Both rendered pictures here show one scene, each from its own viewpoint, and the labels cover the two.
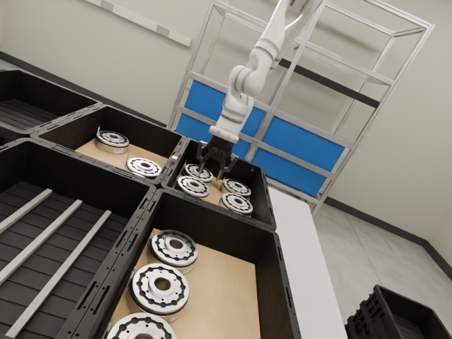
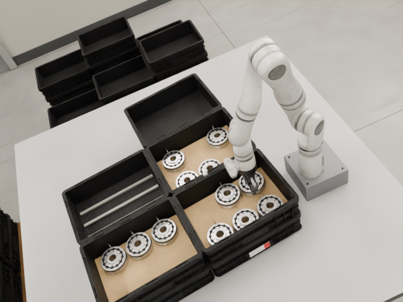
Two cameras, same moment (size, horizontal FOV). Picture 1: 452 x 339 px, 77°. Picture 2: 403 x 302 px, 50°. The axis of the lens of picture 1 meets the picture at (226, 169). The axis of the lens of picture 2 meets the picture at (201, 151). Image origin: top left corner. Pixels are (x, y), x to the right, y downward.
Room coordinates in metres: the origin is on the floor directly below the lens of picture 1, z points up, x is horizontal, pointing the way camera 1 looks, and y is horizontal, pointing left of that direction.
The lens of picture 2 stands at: (0.67, -0.93, 2.28)
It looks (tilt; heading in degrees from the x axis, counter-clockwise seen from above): 48 degrees down; 86
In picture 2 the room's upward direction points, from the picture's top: 20 degrees counter-clockwise
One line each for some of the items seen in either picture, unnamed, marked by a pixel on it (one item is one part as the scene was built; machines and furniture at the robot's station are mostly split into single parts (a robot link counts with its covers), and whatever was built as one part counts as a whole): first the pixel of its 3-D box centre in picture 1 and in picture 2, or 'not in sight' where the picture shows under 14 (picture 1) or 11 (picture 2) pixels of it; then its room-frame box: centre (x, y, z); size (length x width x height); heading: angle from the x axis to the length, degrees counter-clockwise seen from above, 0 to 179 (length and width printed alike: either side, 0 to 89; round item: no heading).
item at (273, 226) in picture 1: (222, 177); (233, 198); (0.78, 0.00, 0.92); 0.40 x 0.30 x 0.02; 7
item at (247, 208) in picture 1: (237, 202); (245, 220); (0.79, -0.08, 0.86); 0.10 x 0.10 x 0.01
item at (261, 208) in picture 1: (216, 192); (235, 205); (0.78, 0.00, 0.87); 0.40 x 0.30 x 0.11; 7
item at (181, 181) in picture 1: (194, 185); (227, 193); (0.77, 0.07, 0.86); 0.10 x 0.10 x 0.01
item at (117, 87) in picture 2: not in sight; (130, 93); (0.50, 1.60, 0.31); 0.40 x 0.30 x 0.34; 1
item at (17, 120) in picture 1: (17, 115); (174, 116); (0.71, 0.59, 0.87); 0.40 x 0.30 x 0.11; 7
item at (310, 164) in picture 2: not in sight; (309, 156); (1.13, 0.06, 0.88); 0.09 x 0.09 x 0.17; 4
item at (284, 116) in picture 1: (271, 109); not in sight; (2.69, -0.16, 0.91); 1.70 x 0.10 x 0.05; 91
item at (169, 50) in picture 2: not in sight; (179, 66); (0.90, 1.61, 0.37); 0.40 x 0.30 x 0.45; 1
